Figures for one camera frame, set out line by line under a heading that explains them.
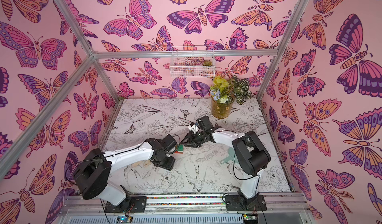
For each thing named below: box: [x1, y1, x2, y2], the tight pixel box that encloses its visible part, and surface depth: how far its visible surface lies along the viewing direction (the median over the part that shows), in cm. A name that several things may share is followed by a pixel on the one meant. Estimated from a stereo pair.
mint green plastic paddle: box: [219, 146, 240, 165], surface depth 91 cm
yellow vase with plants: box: [209, 75, 253, 119], surface depth 98 cm
